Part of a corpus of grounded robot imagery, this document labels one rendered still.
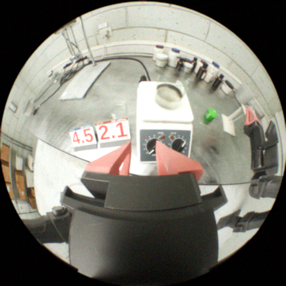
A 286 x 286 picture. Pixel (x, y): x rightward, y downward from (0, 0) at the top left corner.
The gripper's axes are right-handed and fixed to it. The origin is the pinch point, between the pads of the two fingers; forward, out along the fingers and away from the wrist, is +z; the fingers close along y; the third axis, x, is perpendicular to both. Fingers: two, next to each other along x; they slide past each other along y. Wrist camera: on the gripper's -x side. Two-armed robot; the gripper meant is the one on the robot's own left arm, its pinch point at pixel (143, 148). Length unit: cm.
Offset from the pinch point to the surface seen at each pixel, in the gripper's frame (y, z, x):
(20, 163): 219, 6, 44
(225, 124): -33.0, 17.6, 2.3
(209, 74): -33, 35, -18
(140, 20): 1, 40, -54
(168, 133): -5.4, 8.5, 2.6
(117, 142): 7.1, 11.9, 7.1
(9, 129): 240, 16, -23
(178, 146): -7.5, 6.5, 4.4
